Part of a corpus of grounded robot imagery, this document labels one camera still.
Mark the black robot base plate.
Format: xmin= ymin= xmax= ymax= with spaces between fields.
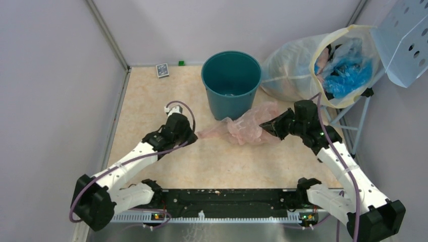
xmin=142 ymin=189 xmax=321 ymax=219

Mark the pink plastic trash bag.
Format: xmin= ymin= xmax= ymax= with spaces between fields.
xmin=197 ymin=101 xmax=281 ymax=145

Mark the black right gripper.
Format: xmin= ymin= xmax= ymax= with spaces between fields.
xmin=259 ymin=107 xmax=305 ymax=140

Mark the teal plastic trash bin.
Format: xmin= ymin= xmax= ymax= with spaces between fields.
xmin=201 ymin=51 xmax=261 ymax=120

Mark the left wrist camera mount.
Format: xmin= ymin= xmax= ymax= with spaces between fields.
xmin=164 ymin=105 xmax=183 ymax=117

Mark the white cable duct strip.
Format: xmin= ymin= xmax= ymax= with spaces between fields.
xmin=111 ymin=211 xmax=301 ymax=224

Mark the large translucent bag of trash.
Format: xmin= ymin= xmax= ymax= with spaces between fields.
xmin=261 ymin=25 xmax=380 ymax=108

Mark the playing card deck box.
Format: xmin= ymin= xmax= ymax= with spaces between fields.
xmin=155 ymin=63 xmax=170 ymax=79

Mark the light blue perforated metal rack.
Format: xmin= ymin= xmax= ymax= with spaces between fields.
xmin=370 ymin=0 xmax=427 ymax=88

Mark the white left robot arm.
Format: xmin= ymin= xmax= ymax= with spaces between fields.
xmin=69 ymin=111 xmax=197 ymax=231

